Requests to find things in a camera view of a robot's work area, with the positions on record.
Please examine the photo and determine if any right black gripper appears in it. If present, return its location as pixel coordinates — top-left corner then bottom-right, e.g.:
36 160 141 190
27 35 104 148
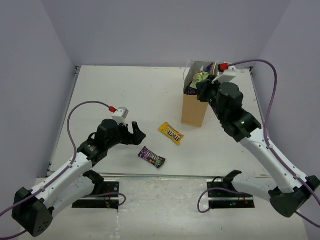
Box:
196 75 228 122

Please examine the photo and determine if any green snack packet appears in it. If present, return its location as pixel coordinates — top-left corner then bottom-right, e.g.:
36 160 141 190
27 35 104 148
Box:
190 71 210 89

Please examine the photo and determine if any blue purple snack bag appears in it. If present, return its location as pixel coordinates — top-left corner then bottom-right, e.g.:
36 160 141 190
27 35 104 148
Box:
184 62 216 96

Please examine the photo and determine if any purple M&M's packet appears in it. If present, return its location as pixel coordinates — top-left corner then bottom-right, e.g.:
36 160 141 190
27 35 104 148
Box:
138 146 166 169

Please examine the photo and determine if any yellow M&M's packet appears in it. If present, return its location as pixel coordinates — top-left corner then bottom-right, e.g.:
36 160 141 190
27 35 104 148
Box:
158 122 184 145

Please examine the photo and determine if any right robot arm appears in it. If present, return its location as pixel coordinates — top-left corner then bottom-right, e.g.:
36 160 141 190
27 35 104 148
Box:
196 80 320 218

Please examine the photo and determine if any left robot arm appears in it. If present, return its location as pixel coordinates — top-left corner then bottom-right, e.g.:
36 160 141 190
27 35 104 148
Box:
11 119 146 237

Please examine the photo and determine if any brown paper bag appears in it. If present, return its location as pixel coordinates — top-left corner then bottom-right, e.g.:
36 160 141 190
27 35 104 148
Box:
181 60 217 128

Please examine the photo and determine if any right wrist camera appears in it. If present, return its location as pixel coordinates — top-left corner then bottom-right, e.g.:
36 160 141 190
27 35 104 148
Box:
211 62 237 84

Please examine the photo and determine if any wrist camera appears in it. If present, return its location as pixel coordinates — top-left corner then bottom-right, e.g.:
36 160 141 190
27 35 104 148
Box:
111 107 129 126
211 62 237 84

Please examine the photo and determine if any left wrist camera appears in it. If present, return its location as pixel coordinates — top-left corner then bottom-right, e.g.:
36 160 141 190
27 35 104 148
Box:
111 107 129 126

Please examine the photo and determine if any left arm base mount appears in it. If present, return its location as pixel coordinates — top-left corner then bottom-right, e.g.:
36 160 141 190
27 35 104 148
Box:
72 180 127 211

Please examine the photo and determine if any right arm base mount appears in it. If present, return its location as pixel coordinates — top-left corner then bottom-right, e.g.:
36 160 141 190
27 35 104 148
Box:
197 170 255 214

